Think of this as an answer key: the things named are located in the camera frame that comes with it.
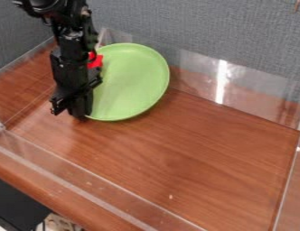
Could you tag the green round plate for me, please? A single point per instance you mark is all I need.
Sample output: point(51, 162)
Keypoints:
point(135, 81)

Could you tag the white power strip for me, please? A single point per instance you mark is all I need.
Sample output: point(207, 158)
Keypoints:
point(58, 223)

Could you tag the red plastic block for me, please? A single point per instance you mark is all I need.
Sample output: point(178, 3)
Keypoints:
point(95, 60)

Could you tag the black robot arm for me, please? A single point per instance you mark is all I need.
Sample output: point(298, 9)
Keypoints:
point(68, 17)

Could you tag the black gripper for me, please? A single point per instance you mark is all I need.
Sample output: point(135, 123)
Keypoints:
point(75, 84)

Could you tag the clear acrylic enclosure wall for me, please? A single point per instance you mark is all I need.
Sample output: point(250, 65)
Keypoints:
point(207, 162)

